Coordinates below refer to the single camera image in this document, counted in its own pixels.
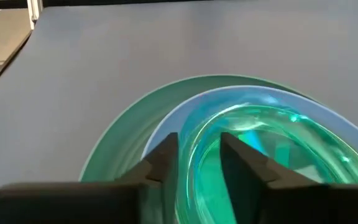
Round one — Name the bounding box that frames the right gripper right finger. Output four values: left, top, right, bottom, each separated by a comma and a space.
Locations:
219, 132, 358, 224

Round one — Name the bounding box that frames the clear green plastic plate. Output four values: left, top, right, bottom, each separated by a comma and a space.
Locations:
186, 104, 358, 224

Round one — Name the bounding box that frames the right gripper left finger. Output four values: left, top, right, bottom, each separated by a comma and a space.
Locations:
0, 132, 180, 224

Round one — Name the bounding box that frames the white metal post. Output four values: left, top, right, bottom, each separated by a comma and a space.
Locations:
26, 0, 44, 30

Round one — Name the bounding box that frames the clear blue plastic plate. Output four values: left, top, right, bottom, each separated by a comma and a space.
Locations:
177, 93, 354, 224

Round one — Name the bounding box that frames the teal plastic plate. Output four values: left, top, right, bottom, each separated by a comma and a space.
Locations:
78, 73, 319, 183

